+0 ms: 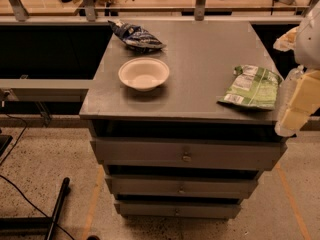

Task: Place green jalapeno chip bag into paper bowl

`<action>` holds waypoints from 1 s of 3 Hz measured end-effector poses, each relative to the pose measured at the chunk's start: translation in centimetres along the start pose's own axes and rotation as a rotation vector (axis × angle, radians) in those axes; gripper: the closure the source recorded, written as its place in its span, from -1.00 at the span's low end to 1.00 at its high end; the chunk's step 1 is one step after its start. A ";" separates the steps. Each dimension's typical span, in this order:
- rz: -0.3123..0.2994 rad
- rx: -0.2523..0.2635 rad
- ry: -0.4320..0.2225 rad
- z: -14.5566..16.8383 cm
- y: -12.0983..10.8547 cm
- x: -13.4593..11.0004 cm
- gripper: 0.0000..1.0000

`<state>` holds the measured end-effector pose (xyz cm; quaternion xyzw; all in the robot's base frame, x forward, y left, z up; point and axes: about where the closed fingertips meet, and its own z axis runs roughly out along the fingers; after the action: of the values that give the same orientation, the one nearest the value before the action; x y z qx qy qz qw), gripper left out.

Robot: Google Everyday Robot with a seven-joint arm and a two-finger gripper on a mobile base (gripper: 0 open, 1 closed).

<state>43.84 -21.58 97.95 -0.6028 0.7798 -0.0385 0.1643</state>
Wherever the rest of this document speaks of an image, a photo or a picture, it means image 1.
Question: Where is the black floor cable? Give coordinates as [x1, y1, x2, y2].
[0, 113, 76, 240]

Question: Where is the black stand leg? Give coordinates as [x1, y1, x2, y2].
[0, 177, 70, 240]

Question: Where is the green jalapeno chip bag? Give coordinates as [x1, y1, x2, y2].
[219, 65, 282, 110]

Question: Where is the white paper bowl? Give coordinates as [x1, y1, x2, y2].
[118, 57, 170, 91]

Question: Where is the wooden background workbench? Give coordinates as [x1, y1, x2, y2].
[0, 0, 319, 24]

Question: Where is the grey drawer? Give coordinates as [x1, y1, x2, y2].
[114, 201, 241, 219]
[91, 137, 287, 171]
[106, 175, 257, 199]

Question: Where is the bottom grey drawer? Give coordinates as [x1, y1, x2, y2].
[114, 201, 241, 219]

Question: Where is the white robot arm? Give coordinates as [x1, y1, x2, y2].
[275, 1, 320, 137]

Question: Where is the middle grey drawer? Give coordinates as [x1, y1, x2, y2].
[106, 175, 257, 199]

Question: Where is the grey drawer cabinet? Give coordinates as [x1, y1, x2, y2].
[80, 20, 286, 206]

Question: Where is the grey metal rail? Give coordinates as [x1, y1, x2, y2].
[0, 79, 94, 102]

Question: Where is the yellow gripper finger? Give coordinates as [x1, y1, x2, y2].
[273, 27, 297, 52]
[290, 69, 320, 131]

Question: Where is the blue chip bag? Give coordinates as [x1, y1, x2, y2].
[109, 21, 165, 52]

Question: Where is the top grey drawer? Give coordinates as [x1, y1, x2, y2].
[91, 137, 287, 171]

